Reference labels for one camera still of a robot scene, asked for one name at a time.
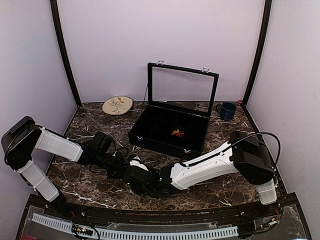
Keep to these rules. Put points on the red yellow black argyle sock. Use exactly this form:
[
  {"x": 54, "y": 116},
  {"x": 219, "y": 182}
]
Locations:
[{"x": 178, "y": 133}]

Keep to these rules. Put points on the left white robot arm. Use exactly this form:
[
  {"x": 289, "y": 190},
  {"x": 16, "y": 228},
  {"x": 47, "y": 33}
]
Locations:
[{"x": 25, "y": 136}]

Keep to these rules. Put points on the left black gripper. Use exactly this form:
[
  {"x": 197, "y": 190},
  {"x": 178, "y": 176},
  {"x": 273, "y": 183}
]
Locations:
[{"x": 119, "y": 167}]

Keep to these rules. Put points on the left black frame post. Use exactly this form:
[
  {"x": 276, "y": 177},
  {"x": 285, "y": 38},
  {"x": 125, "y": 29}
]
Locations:
[{"x": 63, "y": 51}]

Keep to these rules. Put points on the black frame post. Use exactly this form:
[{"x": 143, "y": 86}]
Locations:
[
  {"x": 63, "y": 51},
  {"x": 258, "y": 52}
]

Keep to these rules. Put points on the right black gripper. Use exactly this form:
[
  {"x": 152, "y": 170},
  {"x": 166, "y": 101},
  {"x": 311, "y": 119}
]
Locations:
[{"x": 136, "y": 190}]

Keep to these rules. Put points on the black display box with lid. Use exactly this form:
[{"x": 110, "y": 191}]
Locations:
[{"x": 177, "y": 98}]

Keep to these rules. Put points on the black front rail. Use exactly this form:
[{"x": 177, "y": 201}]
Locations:
[{"x": 126, "y": 207}]

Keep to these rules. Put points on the right black frame post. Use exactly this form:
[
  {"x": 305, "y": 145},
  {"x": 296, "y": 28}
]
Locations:
[{"x": 258, "y": 52}]

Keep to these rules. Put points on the floral ceramic plate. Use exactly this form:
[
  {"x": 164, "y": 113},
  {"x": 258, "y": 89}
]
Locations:
[{"x": 117, "y": 105}]

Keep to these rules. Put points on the dark blue mug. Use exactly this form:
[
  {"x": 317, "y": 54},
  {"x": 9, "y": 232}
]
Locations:
[{"x": 226, "y": 110}]

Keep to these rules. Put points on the small circuit board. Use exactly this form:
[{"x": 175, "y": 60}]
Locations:
[{"x": 81, "y": 230}]

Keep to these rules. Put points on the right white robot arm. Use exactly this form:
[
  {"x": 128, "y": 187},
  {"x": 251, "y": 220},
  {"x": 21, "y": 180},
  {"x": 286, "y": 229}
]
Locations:
[{"x": 244, "y": 154}]

